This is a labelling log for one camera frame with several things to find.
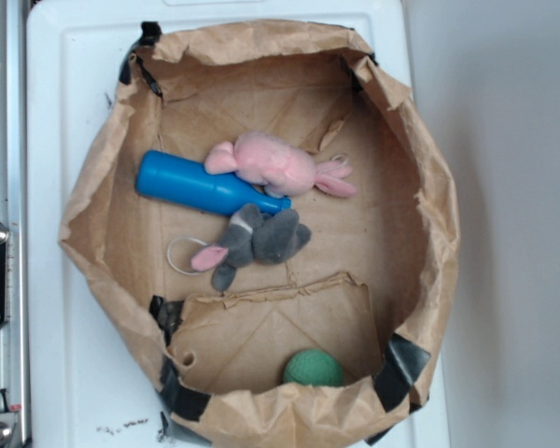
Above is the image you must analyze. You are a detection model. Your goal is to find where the aluminium frame rail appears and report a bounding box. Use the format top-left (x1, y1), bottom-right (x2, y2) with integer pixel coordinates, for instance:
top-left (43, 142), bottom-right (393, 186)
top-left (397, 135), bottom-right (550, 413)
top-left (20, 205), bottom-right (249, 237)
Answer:
top-left (0, 1), bottom-right (33, 447)

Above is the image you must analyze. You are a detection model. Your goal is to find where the brown paper bag bin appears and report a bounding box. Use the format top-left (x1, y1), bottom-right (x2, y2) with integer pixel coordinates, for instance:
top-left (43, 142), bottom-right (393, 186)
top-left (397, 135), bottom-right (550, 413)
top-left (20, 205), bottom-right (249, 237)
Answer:
top-left (59, 21), bottom-right (460, 447)

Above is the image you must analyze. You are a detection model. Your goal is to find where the blue plastic bottle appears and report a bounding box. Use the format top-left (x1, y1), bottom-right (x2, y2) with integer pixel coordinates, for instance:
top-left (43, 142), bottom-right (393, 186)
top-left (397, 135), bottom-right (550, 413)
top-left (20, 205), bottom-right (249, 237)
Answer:
top-left (135, 150), bottom-right (292, 216)

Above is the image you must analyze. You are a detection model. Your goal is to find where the grey plush bunny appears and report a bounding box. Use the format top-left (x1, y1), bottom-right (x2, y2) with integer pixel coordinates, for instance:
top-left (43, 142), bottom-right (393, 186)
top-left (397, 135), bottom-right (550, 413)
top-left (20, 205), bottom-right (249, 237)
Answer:
top-left (166, 203), bottom-right (312, 292)

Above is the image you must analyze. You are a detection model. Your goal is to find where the pink plush bunny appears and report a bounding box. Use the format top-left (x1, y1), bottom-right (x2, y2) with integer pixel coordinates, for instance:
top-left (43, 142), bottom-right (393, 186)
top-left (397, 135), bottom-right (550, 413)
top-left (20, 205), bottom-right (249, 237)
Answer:
top-left (204, 132), bottom-right (357, 198)

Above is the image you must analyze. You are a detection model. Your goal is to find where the green textured ball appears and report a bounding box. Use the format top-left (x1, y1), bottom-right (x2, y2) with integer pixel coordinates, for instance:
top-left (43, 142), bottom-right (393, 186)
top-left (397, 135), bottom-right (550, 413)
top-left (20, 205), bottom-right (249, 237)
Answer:
top-left (283, 349), bottom-right (343, 387)

